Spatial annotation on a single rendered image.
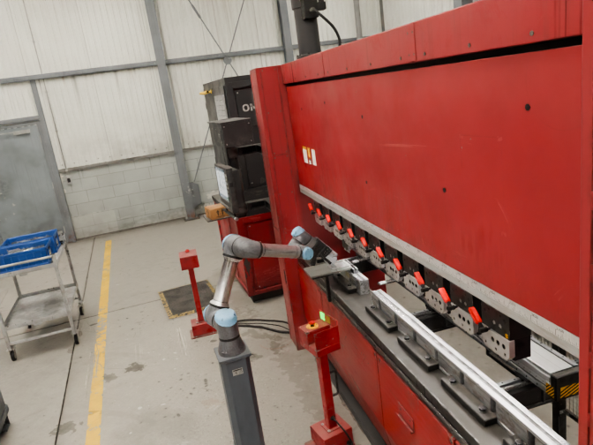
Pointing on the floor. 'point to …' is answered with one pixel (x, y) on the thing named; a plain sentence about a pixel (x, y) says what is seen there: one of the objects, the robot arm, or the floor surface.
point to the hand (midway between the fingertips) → (333, 265)
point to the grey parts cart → (41, 301)
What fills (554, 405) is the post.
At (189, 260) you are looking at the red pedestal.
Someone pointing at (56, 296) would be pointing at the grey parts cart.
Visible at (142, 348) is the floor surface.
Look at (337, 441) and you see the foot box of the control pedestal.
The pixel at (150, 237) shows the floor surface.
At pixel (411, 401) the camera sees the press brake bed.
